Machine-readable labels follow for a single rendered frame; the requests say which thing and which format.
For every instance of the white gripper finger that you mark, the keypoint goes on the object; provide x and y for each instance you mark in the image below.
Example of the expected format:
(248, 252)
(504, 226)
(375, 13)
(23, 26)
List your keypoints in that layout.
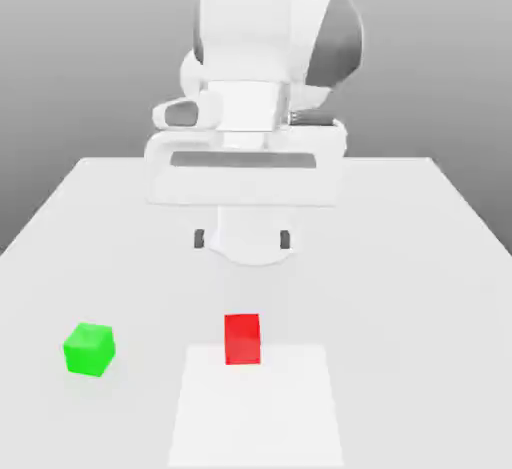
(198, 239)
(284, 240)

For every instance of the small red cube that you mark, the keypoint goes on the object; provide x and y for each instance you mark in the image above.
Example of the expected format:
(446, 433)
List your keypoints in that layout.
(242, 339)

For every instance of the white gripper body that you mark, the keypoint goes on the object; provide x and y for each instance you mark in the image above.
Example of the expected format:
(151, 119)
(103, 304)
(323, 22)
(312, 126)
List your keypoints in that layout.
(240, 187)

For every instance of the small green cube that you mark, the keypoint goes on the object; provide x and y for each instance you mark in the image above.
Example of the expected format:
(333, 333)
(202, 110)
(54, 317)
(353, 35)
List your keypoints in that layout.
(88, 351)

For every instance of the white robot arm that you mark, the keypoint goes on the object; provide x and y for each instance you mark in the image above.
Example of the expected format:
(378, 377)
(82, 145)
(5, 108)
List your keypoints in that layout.
(248, 17)

